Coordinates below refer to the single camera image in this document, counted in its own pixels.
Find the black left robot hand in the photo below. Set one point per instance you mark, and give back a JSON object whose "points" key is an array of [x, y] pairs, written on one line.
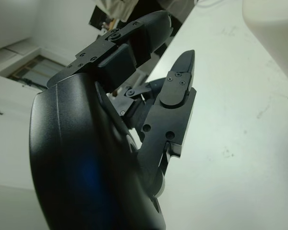
{"points": [[81, 155]]}

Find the white two-slot toaster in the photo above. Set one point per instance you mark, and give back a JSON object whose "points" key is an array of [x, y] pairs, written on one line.
{"points": [[273, 21]]}

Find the framed window panel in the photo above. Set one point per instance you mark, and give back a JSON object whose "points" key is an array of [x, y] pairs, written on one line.
{"points": [[38, 69]]}

